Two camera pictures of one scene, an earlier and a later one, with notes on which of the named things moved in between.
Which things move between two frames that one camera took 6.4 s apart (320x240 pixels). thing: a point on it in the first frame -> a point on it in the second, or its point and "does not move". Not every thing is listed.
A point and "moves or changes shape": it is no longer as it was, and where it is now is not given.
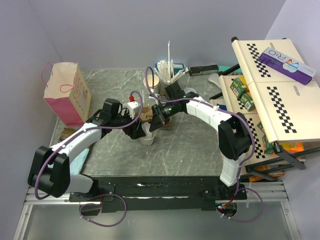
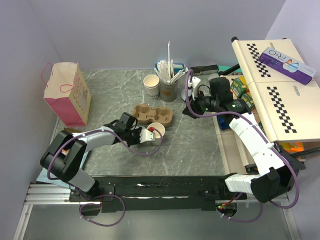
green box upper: x=238 y=87 does not move
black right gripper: x=159 y=119 -> x=193 y=103
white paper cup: x=147 y=141 moves or changes shape
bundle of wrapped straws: x=162 y=69 does not move
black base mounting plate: x=153 y=194 does not move
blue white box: x=177 y=67 does not move
